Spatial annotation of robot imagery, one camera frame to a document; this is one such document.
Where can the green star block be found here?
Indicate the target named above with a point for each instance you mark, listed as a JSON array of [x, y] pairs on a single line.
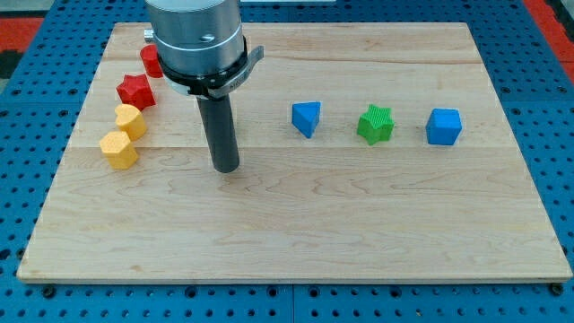
[[376, 124]]

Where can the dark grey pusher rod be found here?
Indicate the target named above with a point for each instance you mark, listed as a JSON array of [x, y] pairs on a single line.
[[220, 133]]

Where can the blue triangle block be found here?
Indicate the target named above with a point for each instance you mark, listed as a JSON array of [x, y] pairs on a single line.
[[305, 116]]

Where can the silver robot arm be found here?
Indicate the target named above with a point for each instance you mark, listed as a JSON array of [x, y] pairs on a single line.
[[200, 45]]

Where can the red star block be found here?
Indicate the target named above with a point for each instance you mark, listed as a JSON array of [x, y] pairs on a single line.
[[135, 90]]

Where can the red cylinder block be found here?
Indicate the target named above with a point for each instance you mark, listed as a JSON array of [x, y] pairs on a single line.
[[150, 60]]

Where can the wooden board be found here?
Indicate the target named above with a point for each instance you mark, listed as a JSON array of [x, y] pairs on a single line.
[[329, 209]]

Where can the yellow hexagon block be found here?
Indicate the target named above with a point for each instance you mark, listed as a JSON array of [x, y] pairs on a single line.
[[118, 149]]

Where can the yellow heart block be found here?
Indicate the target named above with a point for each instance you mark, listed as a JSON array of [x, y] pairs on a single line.
[[130, 120]]

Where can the blue cube block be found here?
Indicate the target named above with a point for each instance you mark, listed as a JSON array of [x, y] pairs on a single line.
[[443, 126]]

